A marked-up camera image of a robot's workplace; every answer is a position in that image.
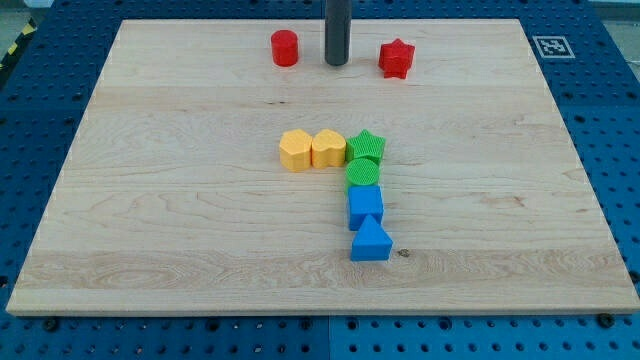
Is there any white fiducial marker tag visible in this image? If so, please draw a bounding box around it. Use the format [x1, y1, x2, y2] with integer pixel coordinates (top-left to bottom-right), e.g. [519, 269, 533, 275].
[533, 35, 575, 59]

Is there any red cylinder block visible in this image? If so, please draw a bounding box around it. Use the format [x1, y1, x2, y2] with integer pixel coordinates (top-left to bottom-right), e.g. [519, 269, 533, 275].
[270, 29, 299, 67]

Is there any black bolt front right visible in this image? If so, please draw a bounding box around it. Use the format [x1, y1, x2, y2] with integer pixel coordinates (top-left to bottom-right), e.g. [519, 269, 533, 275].
[596, 313, 616, 329]

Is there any blue cube block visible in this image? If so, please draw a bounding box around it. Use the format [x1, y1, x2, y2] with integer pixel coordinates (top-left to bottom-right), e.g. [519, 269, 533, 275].
[347, 185, 384, 231]

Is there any yellow black hazard tape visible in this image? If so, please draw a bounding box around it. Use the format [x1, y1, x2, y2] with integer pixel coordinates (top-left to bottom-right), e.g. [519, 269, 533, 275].
[1, 17, 38, 76]

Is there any black bolt front left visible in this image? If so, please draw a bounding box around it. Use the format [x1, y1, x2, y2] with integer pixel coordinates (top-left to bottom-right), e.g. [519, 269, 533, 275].
[42, 317, 59, 333]

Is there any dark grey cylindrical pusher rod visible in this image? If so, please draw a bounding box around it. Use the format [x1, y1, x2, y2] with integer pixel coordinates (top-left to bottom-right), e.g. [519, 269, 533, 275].
[324, 0, 351, 66]

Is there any green cylinder block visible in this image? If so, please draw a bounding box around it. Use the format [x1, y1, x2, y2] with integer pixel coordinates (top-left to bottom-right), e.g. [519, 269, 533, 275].
[345, 158, 380, 191]

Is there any blue triangle block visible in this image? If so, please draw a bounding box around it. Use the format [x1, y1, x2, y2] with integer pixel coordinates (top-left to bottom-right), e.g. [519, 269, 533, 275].
[350, 215, 393, 261]

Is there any green star block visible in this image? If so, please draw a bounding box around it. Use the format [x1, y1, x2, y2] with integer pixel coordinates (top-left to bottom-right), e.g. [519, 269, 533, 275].
[345, 129, 386, 165]

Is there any black bolt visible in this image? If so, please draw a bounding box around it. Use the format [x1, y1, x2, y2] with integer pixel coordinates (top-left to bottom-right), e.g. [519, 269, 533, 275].
[596, 313, 616, 329]
[42, 317, 59, 333]

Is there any red star block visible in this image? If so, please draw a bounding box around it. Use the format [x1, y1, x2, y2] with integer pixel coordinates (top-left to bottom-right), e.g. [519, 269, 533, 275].
[378, 38, 415, 79]

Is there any yellow hexagon block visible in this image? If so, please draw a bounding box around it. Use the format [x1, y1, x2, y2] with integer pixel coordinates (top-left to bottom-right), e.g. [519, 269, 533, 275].
[279, 129, 312, 172]

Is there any yellow heart block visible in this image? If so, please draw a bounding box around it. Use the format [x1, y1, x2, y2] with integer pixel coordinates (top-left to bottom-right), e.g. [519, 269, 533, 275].
[311, 129, 346, 169]

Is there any light wooden board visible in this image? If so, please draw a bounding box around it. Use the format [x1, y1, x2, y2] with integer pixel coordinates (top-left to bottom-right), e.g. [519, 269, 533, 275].
[7, 19, 639, 317]

